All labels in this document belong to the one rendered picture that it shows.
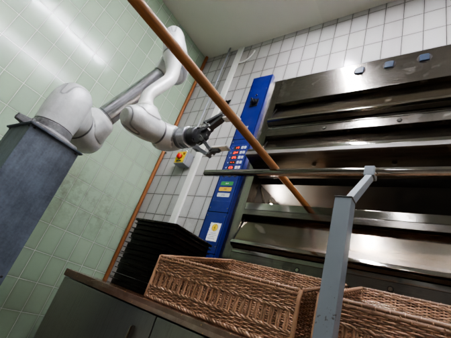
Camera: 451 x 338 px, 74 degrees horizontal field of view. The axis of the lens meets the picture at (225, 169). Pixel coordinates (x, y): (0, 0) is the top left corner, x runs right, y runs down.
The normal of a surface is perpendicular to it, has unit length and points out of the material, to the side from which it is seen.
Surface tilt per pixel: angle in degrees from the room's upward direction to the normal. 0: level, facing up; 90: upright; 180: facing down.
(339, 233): 90
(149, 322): 90
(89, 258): 90
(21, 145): 90
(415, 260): 70
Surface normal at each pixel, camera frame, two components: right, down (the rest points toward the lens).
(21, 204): 0.82, 0.01
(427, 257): -0.40, -0.77
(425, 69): -0.53, -0.51
